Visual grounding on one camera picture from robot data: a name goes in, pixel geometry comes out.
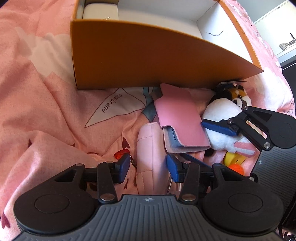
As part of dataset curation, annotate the orange cardboard box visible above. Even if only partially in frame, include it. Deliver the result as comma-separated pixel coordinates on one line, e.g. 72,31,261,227
70,1,262,90

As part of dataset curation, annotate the white door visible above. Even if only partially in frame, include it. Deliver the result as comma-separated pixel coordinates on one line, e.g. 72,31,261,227
254,1,295,55

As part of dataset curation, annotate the white pink plush toy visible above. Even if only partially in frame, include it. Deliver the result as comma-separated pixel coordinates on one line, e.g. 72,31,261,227
202,98,257,157

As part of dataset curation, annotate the red heart keychain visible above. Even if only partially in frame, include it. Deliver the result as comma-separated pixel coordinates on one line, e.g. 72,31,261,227
114,149,130,160

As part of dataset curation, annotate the blue ocean park tag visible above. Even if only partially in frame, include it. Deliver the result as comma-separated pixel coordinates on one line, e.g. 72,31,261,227
217,80,246,87

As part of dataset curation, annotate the pink card wallet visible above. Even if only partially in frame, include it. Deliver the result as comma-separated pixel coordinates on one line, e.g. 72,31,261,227
154,83,210,153

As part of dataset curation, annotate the black wardrobe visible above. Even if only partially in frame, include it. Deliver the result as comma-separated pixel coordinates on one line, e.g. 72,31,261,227
282,61,296,99

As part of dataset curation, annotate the pink duvet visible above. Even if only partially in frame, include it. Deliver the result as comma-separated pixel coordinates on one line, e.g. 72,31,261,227
1,1,295,240

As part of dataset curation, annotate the pink fabric pouch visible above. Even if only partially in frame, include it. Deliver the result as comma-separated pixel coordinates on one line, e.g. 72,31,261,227
136,123,170,195

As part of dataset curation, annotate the black door handle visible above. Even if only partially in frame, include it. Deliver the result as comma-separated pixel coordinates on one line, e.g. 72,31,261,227
288,33,296,46

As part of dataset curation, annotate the red panda plush toy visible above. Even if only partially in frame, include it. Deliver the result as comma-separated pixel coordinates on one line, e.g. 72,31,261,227
209,83,252,109

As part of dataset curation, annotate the long white box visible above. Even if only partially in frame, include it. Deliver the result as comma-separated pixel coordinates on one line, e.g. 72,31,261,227
82,3,119,20

